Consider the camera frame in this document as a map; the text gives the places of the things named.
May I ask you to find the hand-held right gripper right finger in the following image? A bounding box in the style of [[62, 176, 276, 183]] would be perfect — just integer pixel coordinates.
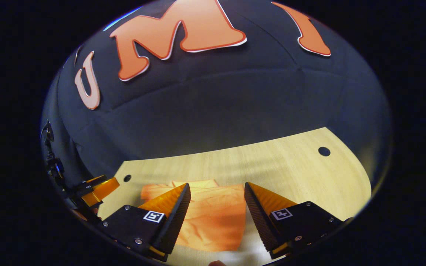
[[244, 182, 344, 260]]

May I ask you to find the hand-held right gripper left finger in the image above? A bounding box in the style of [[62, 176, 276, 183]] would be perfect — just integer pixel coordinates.
[[100, 183, 192, 263]]

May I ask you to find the orange polo T-shirt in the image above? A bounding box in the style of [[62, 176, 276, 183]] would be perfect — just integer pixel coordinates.
[[141, 179, 247, 252]]

